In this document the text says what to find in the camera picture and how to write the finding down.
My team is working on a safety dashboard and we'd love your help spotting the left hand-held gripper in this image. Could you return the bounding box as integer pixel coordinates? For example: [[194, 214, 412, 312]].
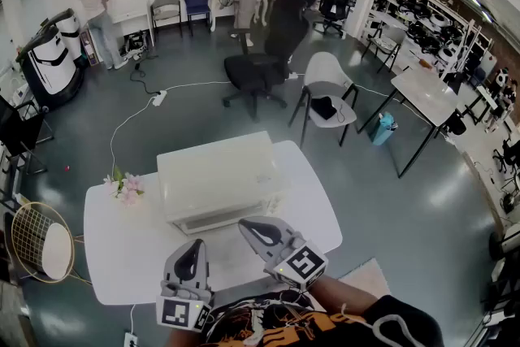
[[156, 238, 215, 333]]

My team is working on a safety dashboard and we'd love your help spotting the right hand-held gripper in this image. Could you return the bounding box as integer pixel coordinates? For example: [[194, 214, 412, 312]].
[[238, 216, 329, 293]]

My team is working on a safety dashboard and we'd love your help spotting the person's left forearm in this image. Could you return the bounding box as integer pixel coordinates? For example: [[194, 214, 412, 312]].
[[164, 327, 212, 347]]

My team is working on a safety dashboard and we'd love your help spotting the person's right forearm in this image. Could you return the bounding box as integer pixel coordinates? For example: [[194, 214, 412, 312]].
[[306, 275, 379, 316]]

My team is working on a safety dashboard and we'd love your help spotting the white oven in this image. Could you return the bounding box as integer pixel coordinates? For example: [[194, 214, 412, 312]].
[[156, 130, 292, 236]]

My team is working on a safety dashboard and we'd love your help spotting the white oval table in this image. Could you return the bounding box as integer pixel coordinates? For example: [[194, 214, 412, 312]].
[[83, 140, 344, 306]]

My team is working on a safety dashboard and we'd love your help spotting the person's black printed shirt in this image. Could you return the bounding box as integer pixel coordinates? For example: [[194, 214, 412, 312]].
[[202, 290, 446, 347]]

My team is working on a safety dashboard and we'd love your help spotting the pink flower bouquet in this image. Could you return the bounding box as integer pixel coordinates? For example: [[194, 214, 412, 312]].
[[103, 166, 145, 206]]

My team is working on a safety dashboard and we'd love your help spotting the beige rug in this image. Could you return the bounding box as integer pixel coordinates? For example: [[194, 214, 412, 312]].
[[339, 258, 393, 297]]

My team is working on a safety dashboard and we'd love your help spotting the black garment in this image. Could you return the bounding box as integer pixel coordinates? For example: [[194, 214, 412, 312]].
[[310, 96, 338, 121]]

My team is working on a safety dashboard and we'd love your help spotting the teal bag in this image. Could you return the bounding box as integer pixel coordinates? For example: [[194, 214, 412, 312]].
[[368, 111, 399, 146]]

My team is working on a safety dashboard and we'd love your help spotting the black office chair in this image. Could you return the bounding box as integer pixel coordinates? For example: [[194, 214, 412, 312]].
[[312, 0, 353, 40], [222, 28, 310, 122]]

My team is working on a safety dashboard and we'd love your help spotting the white chair with black legs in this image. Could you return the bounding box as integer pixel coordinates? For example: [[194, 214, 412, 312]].
[[288, 51, 361, 148], [361, 24, 407, 74]]

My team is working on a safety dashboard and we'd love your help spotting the white table with black legs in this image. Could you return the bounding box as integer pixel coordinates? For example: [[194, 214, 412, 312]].
[[357, 67, 462, 179]]

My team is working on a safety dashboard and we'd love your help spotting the white and black robot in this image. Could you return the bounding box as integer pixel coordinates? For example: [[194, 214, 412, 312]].
[[40, 7, 89, 66], [15, 26, 86, 111]]

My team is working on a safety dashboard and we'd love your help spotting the blue chair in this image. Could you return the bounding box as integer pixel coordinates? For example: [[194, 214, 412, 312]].
[[183, 0, 213, 37]]

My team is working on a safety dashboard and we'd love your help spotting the grey chair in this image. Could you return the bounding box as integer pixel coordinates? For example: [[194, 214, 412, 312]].
[[149, 0, 184, 40]]

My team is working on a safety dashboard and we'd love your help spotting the white storage rack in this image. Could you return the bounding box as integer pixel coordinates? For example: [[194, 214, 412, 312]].
[[373, 0, 495, 83]]

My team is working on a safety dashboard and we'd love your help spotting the gold wire chair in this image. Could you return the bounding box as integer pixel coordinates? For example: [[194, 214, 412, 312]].
[[10, 201, 93, 285]]

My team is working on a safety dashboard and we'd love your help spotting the white cord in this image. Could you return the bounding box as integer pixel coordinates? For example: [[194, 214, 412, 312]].
[[340, 303, 415, 347]]

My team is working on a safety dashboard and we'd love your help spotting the long white cable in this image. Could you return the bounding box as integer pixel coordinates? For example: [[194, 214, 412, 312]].
[[109, 80, 233, 176]]

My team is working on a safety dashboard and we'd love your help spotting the black floor cable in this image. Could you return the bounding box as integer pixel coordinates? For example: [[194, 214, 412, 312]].
[[128, 52, 162, 97]]

